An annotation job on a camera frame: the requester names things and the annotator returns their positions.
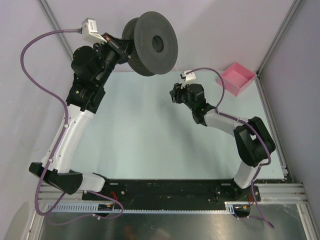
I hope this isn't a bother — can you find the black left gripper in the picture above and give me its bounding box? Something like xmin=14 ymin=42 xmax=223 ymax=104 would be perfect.
xmin=93 ymin=32 xmax=136 ymax=87

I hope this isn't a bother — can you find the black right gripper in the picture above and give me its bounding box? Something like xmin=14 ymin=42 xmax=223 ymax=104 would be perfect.
xmin=170 ymin=80 xmax=196 ymax=111

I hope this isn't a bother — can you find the black cable spool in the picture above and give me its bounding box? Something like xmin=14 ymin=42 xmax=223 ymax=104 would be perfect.
xmin=122 ymin=11 xmax=178 ymax=77

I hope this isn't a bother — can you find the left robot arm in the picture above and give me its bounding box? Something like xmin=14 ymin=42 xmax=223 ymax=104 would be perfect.
xmin=29 ymin=33 xmax=134 ymax=200

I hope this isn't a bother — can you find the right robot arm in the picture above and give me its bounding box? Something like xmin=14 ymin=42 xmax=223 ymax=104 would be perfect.
xmin=169 ymin=83 xmax=276 ymax=201

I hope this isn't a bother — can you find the pink open box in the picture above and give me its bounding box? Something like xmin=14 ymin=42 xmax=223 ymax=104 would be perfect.
xmin=220 ymin=62 xmax=257 ymax=97

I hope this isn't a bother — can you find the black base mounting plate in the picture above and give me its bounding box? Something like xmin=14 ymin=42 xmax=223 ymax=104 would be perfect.
xmin=98 ymin=179 xmax=260 ymax=203

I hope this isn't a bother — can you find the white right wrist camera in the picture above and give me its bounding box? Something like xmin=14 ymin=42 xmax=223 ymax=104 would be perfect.
xmin=180 ymin=70 xmax=196 ymax=89

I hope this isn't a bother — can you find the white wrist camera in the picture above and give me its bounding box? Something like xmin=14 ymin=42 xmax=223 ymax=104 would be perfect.
xmin=81 ymin=18 xmax=107 ymax=45
xmin=180 ymin=70 xmax=196 ymax=89

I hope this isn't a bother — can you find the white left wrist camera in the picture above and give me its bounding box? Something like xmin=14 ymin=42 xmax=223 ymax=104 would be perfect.
xmin=81 ymin=18 xmax=107 ymax=45

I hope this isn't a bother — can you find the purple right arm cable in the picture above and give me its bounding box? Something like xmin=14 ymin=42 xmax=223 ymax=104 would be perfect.
xmin=188 ymin=66 xmax=276 ymax=230

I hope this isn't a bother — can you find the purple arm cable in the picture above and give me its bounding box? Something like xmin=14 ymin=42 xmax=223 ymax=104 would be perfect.
xmin=19 ymin=28 xmax=125 ymax=226
xmin=188 ymin=66 xmax=276 ymax=230

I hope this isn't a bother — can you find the aluminium frame post left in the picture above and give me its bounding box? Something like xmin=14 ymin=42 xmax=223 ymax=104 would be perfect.
xmin=36 ymin=0 xmax=85 ymax=78

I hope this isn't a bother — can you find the aluminium frame post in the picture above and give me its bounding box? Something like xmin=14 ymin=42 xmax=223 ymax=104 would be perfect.
xmin=36 ymin=0 xmax=85 ymax=78
xmin=256 ymin=0 xmax=306 ymax=76

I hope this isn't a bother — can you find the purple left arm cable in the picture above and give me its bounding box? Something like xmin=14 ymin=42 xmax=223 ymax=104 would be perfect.
xmin=19 ymin=28 xmax=125 ymax=226

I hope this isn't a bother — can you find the aluminium frame post right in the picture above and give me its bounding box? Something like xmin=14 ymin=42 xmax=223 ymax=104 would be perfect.
xmin=256 ymin=0 xmax=306 ymax=76

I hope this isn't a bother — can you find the aluminium front rail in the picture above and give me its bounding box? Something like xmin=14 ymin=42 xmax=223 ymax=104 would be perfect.
xmin=36 ymin=182 xmax=307 ymax=204

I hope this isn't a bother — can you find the grey slotted cable duct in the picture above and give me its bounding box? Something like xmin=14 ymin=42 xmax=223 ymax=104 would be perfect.
xmin=53 ymin=202 xmax=235 ymax=214

